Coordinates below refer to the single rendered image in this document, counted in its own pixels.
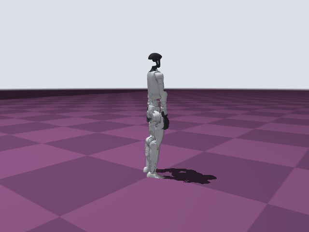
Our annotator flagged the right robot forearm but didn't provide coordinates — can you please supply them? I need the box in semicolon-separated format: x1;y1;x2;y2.
160;92;168;115

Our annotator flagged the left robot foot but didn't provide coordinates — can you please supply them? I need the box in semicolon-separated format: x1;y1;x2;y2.
143;166;157;173

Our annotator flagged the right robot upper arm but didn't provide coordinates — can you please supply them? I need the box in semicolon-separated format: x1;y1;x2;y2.
154;72;165;97

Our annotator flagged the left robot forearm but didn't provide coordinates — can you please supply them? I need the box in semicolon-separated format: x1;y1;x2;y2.
147;96;153;106

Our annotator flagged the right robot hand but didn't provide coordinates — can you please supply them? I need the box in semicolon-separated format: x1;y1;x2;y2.
161;111;169;130

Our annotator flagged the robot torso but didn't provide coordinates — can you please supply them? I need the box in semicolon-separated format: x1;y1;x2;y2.
147;69;161;117

